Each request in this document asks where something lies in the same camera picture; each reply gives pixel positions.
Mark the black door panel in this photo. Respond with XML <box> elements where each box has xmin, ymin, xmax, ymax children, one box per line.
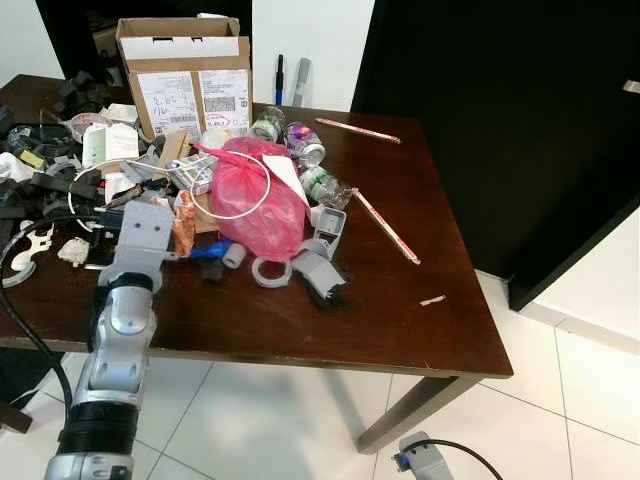
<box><xmin>349</xmin><ymin>0</ymin><xmax>640</xmax><ymax>312</ymax></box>

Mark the long pink pencil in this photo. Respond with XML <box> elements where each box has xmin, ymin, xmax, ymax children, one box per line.
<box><xmin>351</xmin><ymin>187</ymin><xmax>422</xmax><ymax>267</ymax></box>

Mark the grey square printed part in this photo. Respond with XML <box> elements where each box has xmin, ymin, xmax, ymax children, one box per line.
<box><xmin>312</xmin><ymin>206</ymin><xmax>349</xmax><ymax>262</ymax></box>

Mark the crushed clear green-label bottle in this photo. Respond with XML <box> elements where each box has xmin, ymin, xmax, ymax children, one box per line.
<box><xmin>299</xmin><ymin>164</ymin><xmax>354</xmax><ymax>210</ymax></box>

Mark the grey and black printed part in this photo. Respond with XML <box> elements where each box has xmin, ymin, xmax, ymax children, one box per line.
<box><xmin>289</xmin><ymin>249</ymin><xmax>348</xmax><ymax>308</ymax></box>

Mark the clear purple-label bottle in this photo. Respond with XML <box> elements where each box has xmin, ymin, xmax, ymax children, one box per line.
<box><xmin>284</xmin><ymin>121</ymin><xmax>328</xmax><ymax>167</ymax></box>

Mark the dark brown wooden table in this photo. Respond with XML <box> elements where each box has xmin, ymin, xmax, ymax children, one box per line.
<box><xmin>0</xmin><ymin>72</ymin><xmax>515</xmax><ymax>457</ymax></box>

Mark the white paper tag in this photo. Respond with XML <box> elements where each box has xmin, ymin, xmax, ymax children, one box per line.
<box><xmin>261</xmin><ymin>152</ymin><xmax>312</xmax><ymax>209</ymax></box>

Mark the grey pen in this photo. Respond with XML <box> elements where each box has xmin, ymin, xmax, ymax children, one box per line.
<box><xmin>291</xmin><ymin>57</ymin><xmax>312</xmax><ymax>109</ymax></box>

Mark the pink plastic bag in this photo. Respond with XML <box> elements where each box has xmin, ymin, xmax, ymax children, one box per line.
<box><xmin>190</xmin><ymin>136</ymin><xmax>312</xmax><ymax>264</ymax></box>

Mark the small clear green-label bottle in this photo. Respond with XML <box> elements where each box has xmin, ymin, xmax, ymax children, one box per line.
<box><xmin>249</xmin><ymin>104</ymin><xmax>287</xmax><ymax>144</ymax></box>

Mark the black pen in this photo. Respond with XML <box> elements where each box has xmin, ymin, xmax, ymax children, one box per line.
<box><xmin>274</xmin><ymin>54</ymin><xmax>287</xmax><ymax>107</ymax></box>

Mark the small grey cylinder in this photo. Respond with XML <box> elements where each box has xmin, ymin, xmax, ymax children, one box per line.
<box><xmin>221</xmin><ymin>239</ymin><xmax>249</xmax><ymax>269</ymax></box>

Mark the blue plastic piece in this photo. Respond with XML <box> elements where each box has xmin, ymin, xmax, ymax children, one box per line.
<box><xmin>189</xmin><ymin>242</ymin><xmax>227</xmax><ymax>261</ymax></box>

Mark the orange snack wrapper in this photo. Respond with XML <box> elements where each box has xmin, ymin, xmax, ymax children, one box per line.
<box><xmin>171</xmin><ymin>191</ymin><xmax>199</xmax><ymax>260</ymax></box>

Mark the labelled cardboard box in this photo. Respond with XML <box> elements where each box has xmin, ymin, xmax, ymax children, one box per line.
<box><xmin>114</xmin><ymin>15</ymin><xmax>254</xmax><ymax>142</ymax></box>

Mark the white paper carton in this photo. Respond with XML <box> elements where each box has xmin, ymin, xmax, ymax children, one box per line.
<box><xmin>81</xmin><ymin>122</ymin><xmax>142</xmax><ymax>170</ymax></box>

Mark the white round dish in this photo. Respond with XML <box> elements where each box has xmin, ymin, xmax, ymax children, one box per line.
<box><xmin>61</xmin><ymin>111</ymin><xmax>112</xmax><ymax>139</ymax></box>

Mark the crumpled white tissue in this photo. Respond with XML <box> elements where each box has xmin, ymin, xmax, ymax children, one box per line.
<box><xmin>56</xmin><ymin>237</ymin><xmax>92</xmax><ymax>267</ymax></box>

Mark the black plastic printed part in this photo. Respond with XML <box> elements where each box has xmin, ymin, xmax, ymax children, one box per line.
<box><xmin>55</xmin><ymin>71</ymin><xmax>114</xmax><ymax>117</ymax></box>

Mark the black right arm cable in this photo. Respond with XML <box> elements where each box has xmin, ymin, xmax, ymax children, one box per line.
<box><xmin>428</xmin><ymin>438</ymin><xmax>504</xmax><ymax>480</ymax></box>

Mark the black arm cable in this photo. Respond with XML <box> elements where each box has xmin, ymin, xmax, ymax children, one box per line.
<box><xmin>428</xmin><ymin>438</ymin><xmax>504</xmax><ymax>480</ymax></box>
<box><xmin>0</xmin><ymin>214</ymin><xmax>73</xmax><ymax>403</ymax></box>

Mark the grey plastic ring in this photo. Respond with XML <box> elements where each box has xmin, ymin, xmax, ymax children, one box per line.
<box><xmin>249</xmin><ymin>256</ymin><xmax>294</xmax><ymax>290</ymax></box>

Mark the white looped cable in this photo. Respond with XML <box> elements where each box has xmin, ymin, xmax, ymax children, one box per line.
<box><xmin>194</xmin><ymin>150</ymin><xmax>274</xmax><ymax>222</ymax></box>

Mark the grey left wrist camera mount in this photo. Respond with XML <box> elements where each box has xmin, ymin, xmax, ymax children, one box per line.
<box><xmin>98</xmin><ymin>200</ymin><xmax>177</xmax><ymax>293</ymax></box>

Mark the white curved bracket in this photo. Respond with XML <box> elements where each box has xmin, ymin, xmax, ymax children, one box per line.
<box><xmin>4</xmin><ymin>221</ymin><xmax>57</xmax><ymax>290</ymax></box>

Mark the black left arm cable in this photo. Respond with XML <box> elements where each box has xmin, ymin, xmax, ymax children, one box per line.
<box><xmin>0</xmin><ymin>214</ymin><xmax>73</xmax><ymax>403</ymax></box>

